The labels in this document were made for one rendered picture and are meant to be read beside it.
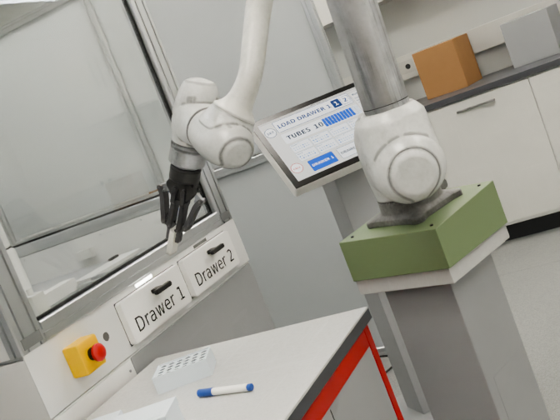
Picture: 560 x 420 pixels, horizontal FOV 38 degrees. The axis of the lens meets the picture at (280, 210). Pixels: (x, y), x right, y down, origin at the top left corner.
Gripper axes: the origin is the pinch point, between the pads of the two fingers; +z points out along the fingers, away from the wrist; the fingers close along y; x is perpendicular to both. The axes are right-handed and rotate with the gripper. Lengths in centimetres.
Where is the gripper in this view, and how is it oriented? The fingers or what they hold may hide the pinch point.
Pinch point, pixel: (173, 240)
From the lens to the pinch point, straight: 203.6
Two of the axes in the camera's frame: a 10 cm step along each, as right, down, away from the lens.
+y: -8.9, -3.2, 3.1
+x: -4.0, 2.6, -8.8
